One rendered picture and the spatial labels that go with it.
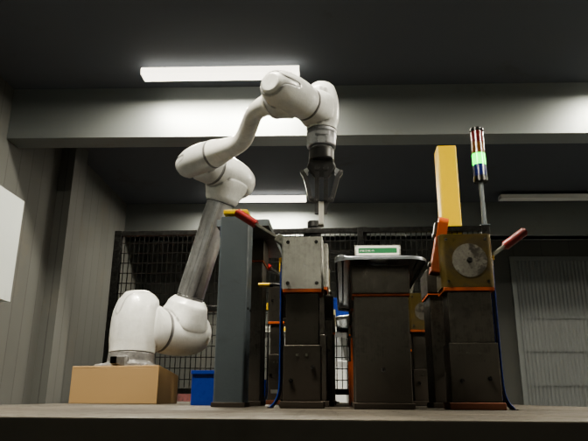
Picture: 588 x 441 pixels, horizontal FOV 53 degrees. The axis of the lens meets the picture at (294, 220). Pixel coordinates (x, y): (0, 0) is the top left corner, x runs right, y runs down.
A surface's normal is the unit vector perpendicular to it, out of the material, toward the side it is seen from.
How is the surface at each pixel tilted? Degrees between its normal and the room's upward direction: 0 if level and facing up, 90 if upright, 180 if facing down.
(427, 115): 90
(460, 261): 90
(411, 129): 90
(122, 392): 90
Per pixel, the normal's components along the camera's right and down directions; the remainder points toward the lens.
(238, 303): -0.08, -0.29
